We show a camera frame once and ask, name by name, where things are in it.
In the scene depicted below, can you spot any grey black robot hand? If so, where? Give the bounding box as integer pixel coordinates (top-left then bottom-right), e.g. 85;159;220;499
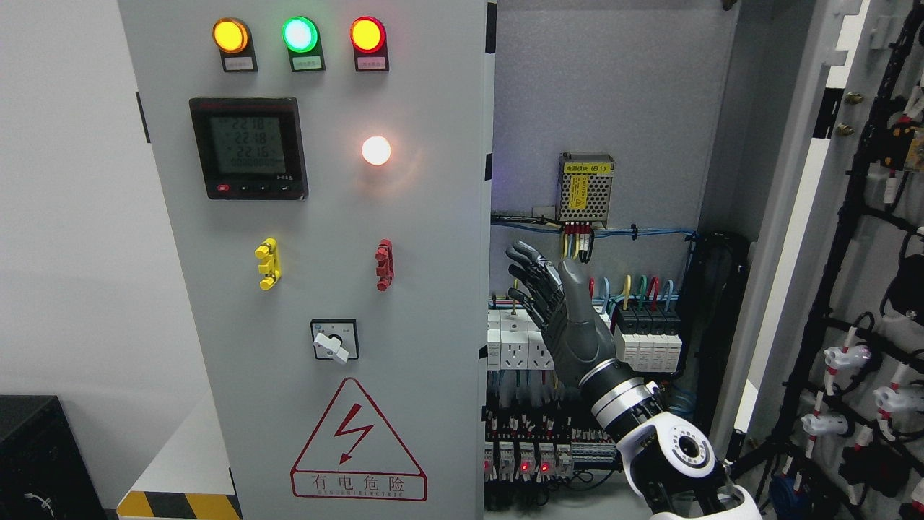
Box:
506;240;615;388

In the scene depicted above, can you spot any grey cabinet door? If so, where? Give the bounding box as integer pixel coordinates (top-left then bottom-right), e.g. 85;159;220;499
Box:
694;1;922;519
119;1;494;519

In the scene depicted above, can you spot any white DIN socket breaker row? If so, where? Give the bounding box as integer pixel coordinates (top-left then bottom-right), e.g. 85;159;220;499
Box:
487;309;614;372

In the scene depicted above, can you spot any black surge protector block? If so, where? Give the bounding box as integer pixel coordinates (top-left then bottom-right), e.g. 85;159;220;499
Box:
611;304;683;374

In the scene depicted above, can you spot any metal mesh power supply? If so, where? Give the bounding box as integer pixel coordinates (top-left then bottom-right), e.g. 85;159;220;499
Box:
557;152;615;226

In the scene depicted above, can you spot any lower relay terminal row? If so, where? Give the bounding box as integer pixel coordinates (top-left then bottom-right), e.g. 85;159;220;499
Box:
481;401;622;484

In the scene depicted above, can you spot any red terminal connector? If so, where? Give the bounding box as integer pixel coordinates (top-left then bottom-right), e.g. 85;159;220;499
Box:
374;239;395;292

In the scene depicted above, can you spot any white glowing indicator light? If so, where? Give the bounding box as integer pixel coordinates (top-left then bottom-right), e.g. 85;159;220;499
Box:
361;135;392;167

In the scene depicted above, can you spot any red high voltage warning sticker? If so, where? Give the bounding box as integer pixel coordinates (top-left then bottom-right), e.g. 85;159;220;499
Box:
290;376;428;501

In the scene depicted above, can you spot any yellow terminal connector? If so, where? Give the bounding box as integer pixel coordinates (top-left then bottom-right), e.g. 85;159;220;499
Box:
254;237;282;292

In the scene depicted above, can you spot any red indicator light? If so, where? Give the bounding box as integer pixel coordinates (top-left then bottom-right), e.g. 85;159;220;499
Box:
349;16;390;72

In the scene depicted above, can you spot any black digital power meter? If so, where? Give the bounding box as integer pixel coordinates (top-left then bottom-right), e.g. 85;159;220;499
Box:
188;97;309;200

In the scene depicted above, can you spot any green indicator light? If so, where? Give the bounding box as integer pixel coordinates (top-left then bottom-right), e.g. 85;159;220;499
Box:
281;16;326;72

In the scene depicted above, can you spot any amber indicator light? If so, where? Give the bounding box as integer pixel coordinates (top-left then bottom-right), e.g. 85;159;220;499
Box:
212;17;258;73

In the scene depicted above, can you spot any black box at left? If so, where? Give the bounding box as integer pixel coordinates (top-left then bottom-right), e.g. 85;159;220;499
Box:
1;395;107;519

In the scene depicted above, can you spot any right black cable conduit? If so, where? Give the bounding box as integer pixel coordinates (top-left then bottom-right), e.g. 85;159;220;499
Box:
679;231;750;434

